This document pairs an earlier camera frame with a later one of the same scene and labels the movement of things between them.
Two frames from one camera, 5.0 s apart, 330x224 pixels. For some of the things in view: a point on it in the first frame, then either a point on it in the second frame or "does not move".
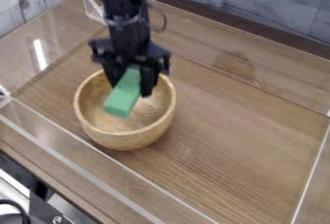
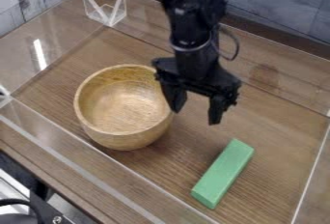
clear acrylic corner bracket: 92,7 does not move
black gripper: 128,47 to 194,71
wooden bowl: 142,126 does not move
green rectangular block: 122,99 to 212,185
